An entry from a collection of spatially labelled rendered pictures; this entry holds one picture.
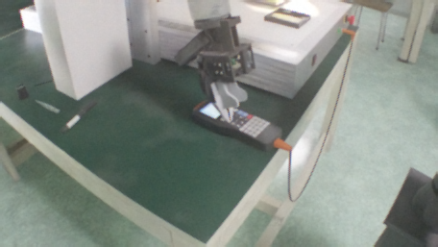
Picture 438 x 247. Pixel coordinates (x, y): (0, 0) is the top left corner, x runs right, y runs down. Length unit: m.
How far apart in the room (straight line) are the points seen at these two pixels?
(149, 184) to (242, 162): 0.18
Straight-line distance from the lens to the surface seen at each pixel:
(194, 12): 0.57
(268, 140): 0.64
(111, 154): 0.67
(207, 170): 0.61
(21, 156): 1.87
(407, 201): 0.88
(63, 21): 0.80
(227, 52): 0.57
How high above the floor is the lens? 1.19
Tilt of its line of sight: 38 degrees down
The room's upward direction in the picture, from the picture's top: straight up
